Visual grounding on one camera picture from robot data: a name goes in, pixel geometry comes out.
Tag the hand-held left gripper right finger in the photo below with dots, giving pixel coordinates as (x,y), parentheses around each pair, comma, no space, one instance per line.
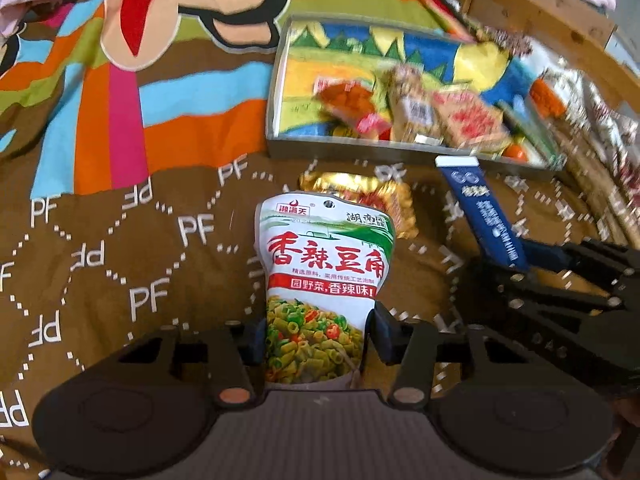
(382,335)

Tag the green sausage stick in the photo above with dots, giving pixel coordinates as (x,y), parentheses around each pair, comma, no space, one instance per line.
(532,132)

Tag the wooden bed frame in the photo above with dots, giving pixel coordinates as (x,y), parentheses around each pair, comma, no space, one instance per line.
(550,15)

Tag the floral cloth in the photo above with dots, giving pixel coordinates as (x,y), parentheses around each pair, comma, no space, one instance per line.
(590,95)

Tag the brown striped cloth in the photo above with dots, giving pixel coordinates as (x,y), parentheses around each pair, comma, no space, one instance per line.
(600,185)

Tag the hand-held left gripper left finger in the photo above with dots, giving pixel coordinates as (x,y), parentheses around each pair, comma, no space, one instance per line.
(256,342)

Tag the small orange ball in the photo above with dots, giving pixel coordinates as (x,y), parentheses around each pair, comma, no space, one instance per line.
(515,152)

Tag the orange clear snack packet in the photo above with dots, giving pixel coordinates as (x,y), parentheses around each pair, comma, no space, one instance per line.
(350,102)

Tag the blue white snack packet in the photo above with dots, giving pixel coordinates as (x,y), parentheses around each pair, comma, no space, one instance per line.
(480,200)

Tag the metal tray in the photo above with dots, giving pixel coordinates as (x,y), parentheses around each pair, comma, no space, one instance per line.
(280,145)

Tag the white green bean snack pouch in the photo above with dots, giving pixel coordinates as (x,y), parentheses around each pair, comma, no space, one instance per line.
(322,270)

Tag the dinosaur printed tray liner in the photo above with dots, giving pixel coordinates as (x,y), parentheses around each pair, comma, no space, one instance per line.
(340,55)

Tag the brown red-print snack packet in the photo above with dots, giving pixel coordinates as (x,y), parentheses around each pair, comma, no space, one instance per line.
(470,120)

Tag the gold snack packet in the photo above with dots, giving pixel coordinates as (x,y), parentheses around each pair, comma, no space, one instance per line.
(395,200)

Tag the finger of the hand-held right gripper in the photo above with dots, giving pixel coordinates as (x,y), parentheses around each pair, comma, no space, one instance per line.
(595,260)
(550,302)

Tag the clear barcode snack packet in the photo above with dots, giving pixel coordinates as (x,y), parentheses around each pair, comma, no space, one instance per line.
(414,107)

